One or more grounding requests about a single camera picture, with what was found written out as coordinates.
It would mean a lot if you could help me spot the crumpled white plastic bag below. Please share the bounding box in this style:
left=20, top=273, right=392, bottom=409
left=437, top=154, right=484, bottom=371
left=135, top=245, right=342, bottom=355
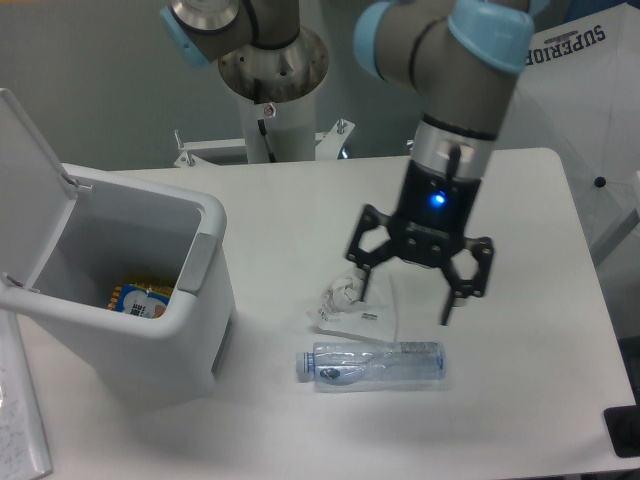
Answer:
left=306, top=267, right=397, bottom=342

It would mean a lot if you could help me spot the clear plastic water bottle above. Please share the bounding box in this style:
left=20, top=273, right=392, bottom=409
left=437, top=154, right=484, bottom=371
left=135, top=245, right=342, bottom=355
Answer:
left=295, top=341, right=447, bottom=393

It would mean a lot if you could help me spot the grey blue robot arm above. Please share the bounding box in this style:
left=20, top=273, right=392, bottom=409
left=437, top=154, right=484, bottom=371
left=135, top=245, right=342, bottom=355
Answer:
left=160, top=1, right=543, bottom=308

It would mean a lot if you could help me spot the black device at edge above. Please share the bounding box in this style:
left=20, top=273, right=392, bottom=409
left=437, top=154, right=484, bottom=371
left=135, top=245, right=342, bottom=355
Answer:
left=604, top=405, right=639, bottom=458

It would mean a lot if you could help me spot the white pedestal base frame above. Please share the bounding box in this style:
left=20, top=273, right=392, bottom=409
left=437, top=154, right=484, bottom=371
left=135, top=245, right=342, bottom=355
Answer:
left=173, top=118, right=356, bottom=168

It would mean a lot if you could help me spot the white push-top trash can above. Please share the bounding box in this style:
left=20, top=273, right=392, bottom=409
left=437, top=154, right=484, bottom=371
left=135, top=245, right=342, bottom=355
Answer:
left=1, top=90, right=235, bottom=397

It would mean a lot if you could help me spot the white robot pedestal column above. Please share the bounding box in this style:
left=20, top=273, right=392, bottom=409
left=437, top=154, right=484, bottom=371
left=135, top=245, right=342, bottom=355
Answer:
left=217, top=24, right=331, bottom=165

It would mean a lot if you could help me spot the blue yellow snack packet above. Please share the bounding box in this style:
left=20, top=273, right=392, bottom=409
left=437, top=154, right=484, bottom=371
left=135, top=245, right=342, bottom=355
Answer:
left=107, top=276, right=174, bottom=319

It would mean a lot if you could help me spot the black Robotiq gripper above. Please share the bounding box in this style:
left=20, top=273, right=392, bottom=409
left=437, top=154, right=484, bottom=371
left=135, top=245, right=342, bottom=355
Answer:
left=344, top=159, right=496, bottom=327

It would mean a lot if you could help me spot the white paper notepad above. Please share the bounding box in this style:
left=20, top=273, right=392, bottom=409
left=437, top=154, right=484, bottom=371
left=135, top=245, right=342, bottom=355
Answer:
left=1, top=310, right=53, bottom=479

